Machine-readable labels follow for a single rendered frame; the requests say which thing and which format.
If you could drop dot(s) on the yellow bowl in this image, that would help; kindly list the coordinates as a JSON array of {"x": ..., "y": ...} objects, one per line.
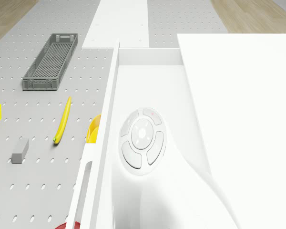
[{"x": 93, "y": 133}]

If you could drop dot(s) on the dark grey basket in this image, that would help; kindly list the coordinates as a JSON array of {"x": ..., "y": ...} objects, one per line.
[{"x": 50, "y": 59}]

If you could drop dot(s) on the grey cube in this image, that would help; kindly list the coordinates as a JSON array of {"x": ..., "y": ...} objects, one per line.
[{"x": 19, "y": 152}]

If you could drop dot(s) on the white cabinet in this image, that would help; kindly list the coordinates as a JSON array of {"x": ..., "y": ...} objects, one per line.
[{"x": 240, "y": 95}]

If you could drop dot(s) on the red plate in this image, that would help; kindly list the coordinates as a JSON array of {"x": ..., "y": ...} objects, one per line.
[{"x": 62, "y": 226}]

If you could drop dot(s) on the white board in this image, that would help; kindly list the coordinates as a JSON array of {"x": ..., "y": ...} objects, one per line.
[{"x": 119, "y": 21}]

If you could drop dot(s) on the white drawer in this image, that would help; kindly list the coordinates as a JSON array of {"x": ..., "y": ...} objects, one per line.
[{"x": 109, "y": 95}]

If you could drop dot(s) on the banana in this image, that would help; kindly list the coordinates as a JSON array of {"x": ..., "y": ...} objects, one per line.
[{"x": 64, "y": 119}]

